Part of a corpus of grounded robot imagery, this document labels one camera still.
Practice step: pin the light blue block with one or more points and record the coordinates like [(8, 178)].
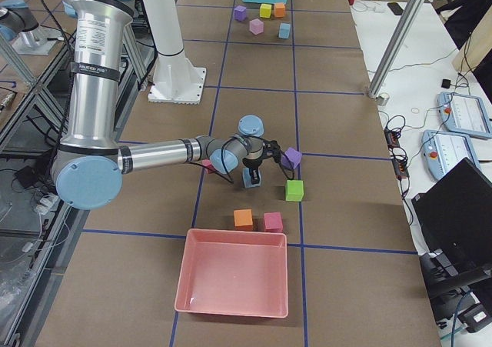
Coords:
[(246, 179), (284, 31)]

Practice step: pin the purple block near red bin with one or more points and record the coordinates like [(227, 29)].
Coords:
[(291, 158)]

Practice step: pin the green block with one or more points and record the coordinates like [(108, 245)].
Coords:
[(294, 190)]

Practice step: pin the orange block near red bin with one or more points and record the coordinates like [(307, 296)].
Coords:
[(243, 220)]

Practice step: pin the pink block far right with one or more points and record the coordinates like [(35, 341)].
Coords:
[(208, 166)]

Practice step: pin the pink block beside red bin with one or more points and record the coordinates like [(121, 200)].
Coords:
[(272, 222)]

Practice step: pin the red plastic bin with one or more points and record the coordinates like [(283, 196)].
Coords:
[(234, 273)]

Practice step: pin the pink block near cyan bin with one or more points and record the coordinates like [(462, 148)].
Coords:
[(256, 26)]

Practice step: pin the black power strip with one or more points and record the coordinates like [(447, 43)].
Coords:
[(398, 156)]

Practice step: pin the small metal cylinder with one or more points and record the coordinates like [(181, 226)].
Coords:
[(383, 99)]

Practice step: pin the purple block near cyan bin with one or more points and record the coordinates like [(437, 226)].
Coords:
[(240, 13)]

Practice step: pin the yellow block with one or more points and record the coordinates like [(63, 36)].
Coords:
[(265, 10)]

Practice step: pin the orange block near cyan bin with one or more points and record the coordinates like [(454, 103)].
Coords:
[(279, 10)]

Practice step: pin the lower teach pendant tablet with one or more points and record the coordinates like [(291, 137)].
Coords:
[(443, 150)]

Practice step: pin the teach pendant tablet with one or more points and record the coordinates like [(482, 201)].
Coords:
[(443, 150), (464, 114)]

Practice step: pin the black laptop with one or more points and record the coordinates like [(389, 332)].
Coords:
[(455, 215)]

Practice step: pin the black smartphone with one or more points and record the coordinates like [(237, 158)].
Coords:
[(395, 8)]

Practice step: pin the upper teach pendant tablet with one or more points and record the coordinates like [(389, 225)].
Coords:
[(464, 114)]

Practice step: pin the seated person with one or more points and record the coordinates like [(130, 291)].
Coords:
[(466, 18)]

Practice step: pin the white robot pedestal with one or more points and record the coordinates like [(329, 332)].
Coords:
[(175, 79)]

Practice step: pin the aluminium frame post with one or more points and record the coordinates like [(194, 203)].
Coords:
[(403, 27)]

